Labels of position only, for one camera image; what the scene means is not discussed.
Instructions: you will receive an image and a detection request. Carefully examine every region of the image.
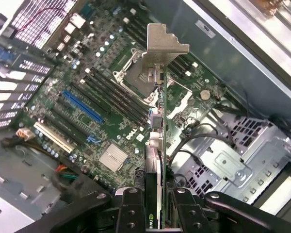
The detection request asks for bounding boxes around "silver chipset heatsink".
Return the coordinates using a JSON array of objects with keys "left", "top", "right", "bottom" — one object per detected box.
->
[{"left": 98, "top": 142, "right": 129, "bottom": 173}]

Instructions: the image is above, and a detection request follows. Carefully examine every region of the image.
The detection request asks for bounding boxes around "white power connector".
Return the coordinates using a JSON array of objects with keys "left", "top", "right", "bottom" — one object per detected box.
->
[{"left": 16, "top": 128, "right": 35, "bottom": 142}]

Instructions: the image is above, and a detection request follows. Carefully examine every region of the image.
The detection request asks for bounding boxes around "silver perforated disk bay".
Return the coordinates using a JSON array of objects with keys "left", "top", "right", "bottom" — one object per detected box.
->
[{"left": 171, "top": 114, "right": 291, "bottom": 214}]

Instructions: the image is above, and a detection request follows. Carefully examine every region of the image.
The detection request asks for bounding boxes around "black sleeved wire bundle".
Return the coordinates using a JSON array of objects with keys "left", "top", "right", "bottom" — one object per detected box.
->
[{"left": 1, "top": 135, "right": 42, "bottom": 152}]

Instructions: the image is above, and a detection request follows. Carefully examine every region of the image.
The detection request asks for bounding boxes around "red black twisted wire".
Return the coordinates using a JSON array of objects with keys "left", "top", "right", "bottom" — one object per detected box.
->
[{"left": 16, "top": 6, "right": 71, "bottom": 32}]

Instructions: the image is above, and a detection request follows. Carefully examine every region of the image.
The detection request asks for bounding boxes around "dark grey PC case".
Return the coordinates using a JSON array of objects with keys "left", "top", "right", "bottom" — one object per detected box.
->
[{"left": 0, "top": 0, "right": 291, "bottom": 233}]

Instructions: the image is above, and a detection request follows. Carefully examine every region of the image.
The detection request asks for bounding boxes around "green motherboard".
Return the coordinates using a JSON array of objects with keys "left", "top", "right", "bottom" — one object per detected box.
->
[{"left": 19, "top": 0, "right": 230, "bottom": 192}]

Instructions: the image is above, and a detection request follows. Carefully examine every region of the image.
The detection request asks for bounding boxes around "coloured wire bundle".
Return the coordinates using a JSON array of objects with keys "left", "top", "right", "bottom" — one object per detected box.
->
[{"left": 53, "top": 163, "right": 79, "bottom": 181}]

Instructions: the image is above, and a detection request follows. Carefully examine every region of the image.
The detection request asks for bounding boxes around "white expansion slot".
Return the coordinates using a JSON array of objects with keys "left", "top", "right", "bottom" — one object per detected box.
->
[{"left": 33, "top": 120, "right": 74, "bottom": 154}]

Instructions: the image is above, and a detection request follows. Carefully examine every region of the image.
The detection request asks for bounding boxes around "black expansion slot blue latch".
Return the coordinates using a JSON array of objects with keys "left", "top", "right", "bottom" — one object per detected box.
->
[{"left": 48, "top": 104, "right": 99, "bottom": 144}]

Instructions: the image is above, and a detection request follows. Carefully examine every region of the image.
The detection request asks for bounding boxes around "short black expansion slot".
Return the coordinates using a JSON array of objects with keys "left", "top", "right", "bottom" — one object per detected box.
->
[{"left": 55, "top": 96, "right": 71, "bottom": 110}]

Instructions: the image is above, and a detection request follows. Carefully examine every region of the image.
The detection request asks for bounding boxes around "CPU socket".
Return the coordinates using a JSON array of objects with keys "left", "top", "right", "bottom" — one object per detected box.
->
[{"left": 113, "top": 48, "right": 194, "bottom": 117}]

